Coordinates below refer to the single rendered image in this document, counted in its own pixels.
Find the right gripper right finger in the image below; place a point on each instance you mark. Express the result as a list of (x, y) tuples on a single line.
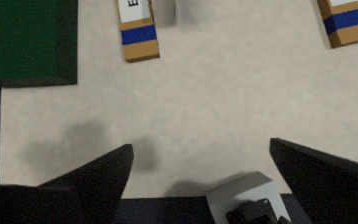
[(325, 185)]

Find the green flat rectangular platform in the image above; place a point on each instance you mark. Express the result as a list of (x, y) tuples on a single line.
[(38, 42)]

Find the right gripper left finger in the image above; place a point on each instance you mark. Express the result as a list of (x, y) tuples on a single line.
[(89, 194)]

